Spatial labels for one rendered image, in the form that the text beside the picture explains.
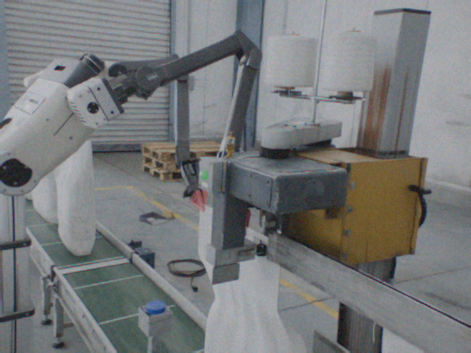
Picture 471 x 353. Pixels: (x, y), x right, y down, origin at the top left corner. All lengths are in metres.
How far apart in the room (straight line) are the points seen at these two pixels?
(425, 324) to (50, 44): 8.15
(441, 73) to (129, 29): 5.05
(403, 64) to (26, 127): 1.16
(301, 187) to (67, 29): 7.90
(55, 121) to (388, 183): 1.04
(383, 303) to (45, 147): 1.12
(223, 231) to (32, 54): 7.59
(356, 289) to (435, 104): 6.14
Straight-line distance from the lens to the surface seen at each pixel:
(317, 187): 1.29
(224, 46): 1.76
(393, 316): 1.23
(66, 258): 3.32
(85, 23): 9.03
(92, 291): 2.86
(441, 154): 7.26
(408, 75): 1.66
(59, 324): 3.11
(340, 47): 1.46
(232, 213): 1.43
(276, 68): 1.64
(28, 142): 1.76
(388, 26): 1.64
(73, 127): 1.73
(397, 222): 1.65
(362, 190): 1.51
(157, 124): 9.54
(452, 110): 7.18
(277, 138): 1.41
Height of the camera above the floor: 1.57
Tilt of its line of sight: 12 degrees down
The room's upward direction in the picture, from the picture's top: 3 degrees clockwise
